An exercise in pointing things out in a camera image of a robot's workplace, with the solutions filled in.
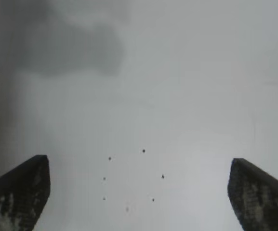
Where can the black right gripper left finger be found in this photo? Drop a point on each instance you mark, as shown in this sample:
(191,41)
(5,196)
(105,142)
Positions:
(16,197)

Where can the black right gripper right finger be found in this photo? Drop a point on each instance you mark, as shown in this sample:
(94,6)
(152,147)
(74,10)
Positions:
(261,199)

